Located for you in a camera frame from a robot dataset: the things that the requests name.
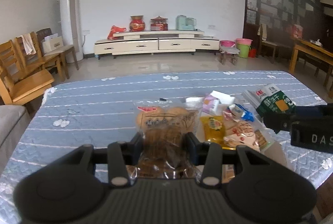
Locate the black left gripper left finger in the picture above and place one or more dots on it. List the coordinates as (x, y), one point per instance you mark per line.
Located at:
(127, 153)

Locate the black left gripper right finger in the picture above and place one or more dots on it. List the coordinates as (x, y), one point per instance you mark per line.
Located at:
(199, 153)

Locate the yellow soft bread packet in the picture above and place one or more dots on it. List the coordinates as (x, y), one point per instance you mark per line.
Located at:
(214, 129)

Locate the green biscuit packet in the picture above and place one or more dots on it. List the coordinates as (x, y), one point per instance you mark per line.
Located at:
(269, 99)

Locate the clear bag of brown pastries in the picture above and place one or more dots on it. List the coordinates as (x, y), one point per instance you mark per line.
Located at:
(163, 124)

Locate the red rice cracker packet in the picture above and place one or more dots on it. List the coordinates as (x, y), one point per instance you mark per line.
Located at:
(259, 141)

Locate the white cracker packet red print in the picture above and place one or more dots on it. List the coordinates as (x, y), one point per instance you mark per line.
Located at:
(242, 133)

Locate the blue quilted table cover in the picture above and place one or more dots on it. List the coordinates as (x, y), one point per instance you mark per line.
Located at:
(101, 111)

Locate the pink snack packet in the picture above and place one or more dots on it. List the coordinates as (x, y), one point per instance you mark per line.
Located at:
(211, 105)

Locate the blue snack packet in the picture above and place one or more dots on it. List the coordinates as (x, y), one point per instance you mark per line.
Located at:
(240, 113)

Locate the wooden dining table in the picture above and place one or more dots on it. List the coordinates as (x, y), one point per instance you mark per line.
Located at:
(314, 51)

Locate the small grey stool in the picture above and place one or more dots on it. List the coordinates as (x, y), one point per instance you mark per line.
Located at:
(229, 53)

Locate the green plastic bucket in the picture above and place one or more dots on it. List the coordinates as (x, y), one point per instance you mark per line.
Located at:
(244, 46)

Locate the wooden chair near shelf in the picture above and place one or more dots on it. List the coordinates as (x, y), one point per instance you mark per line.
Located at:
(262, 33)

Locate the grey sofa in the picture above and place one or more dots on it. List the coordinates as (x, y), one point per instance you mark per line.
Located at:
(14, 121)

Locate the pink plastic basin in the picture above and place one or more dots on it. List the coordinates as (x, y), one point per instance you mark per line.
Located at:
(227, 43)

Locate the cream TV cabinet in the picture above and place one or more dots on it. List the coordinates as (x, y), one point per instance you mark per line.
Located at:
(146, 42)

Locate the wooden chair with paper bag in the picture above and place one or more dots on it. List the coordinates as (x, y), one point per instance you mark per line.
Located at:
(61, 52)

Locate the red plastic bag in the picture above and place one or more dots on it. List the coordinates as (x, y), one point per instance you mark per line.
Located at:
(115, 30)

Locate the light wooden chair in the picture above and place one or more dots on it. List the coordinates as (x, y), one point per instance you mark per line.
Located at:
(23, 86)

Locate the white paper bag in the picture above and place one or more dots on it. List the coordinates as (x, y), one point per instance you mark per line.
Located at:
(52, 42)

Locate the wooden chair with towel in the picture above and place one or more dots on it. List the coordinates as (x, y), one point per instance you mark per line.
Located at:
(31, 57)

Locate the red round jar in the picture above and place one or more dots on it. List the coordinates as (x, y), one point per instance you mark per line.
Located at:
(137, 23)

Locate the dark wooden display shelf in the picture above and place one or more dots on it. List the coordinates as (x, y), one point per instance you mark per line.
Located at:
(307, 19)

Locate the mint green appliance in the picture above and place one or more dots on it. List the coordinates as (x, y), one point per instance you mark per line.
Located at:
(184, 23)

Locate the red gift box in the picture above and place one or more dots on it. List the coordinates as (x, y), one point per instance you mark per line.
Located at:
(159, 24)

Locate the white standing air conditioner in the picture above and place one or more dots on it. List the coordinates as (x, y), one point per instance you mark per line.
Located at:
(71, 26)

